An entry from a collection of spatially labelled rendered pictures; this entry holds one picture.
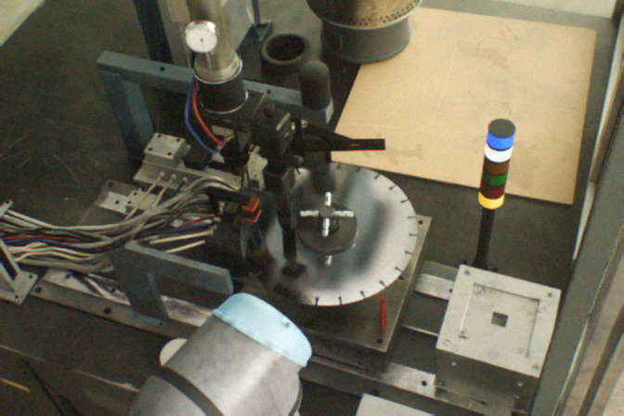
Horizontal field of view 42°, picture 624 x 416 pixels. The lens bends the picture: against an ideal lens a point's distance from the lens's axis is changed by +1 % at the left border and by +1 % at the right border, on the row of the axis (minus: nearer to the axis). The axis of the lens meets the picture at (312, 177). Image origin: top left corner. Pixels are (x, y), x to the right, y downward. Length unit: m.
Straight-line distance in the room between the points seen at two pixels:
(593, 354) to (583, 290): 0.12
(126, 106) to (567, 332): 1.08
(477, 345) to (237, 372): 0.64
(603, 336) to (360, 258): 0.62
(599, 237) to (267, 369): 0.40
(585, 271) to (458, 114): 1.00
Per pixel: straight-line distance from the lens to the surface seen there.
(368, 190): 1.55
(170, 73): 1.70
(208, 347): 0.88
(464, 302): 1.47
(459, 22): 2.23
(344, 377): 1.55
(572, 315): 1.11
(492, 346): 1.43
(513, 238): 1.75
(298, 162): 1.24
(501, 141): 1.37
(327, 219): 1.44
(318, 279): 1.43
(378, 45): 2.06
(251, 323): 0.88
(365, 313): 1.51
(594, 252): 0.99
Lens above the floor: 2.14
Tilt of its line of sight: 49 degrees down
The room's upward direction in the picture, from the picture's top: 6 degrees counter-clockwise
